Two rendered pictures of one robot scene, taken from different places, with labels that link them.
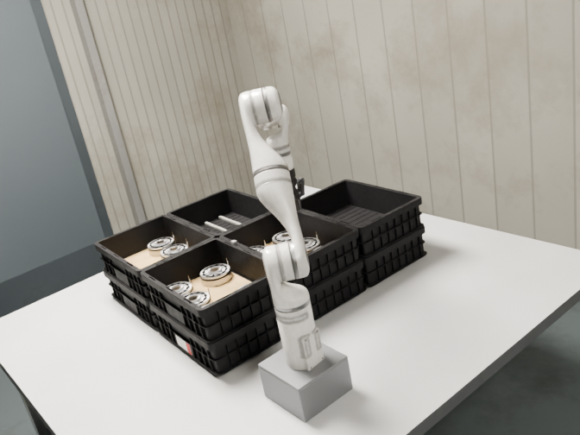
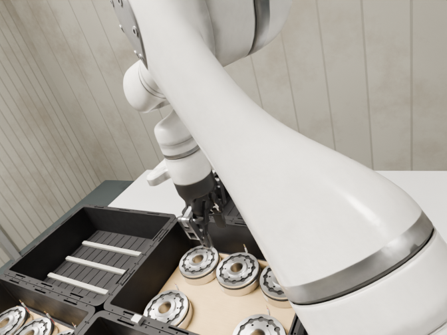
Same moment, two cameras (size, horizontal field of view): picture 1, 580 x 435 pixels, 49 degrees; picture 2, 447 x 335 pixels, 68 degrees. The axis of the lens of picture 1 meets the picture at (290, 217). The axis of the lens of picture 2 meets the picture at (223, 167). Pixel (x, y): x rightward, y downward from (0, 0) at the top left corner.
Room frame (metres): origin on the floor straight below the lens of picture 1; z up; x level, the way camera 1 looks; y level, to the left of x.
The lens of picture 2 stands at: (1.42, 0.13, 1.42)
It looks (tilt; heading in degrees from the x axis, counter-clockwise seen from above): 28 degrees down; 339
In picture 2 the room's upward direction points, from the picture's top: 18 degrees counter-clockwise
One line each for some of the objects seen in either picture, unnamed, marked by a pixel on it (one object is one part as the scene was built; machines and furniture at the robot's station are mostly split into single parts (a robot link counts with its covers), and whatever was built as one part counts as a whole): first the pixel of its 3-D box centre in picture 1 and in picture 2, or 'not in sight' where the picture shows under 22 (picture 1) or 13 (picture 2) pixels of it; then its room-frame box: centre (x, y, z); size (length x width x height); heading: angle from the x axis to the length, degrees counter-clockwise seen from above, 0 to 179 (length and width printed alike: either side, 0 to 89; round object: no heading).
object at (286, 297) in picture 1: (286, 276); not in sight; (1.38, 0.04, 1.05); 0.09 x 0.09 x 0.17; 0
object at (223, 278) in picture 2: (305, 244); (237, 269); (1.96, -0.03, 0.86); 0.10 x 0.10 x 0.01
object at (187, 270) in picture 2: (286, 236); (198, 260); (2.05, 0.03, 0.86); 0.10 x 0.10 x 0.01
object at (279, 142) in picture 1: (278, 129); (172, 106); (1.94, -0.02, 1.27); 0.09 x 0.07 x 0.15; 86
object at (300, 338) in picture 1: (298, 331); not in sight; (1.38, 0.04, 0.89); 0.09 x 0.09 x 0.17; 43
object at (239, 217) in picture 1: (226, 224); (100, 260); (2.26, 0.24, 0.87); 0.40 x 0.30 x 0.11; 34
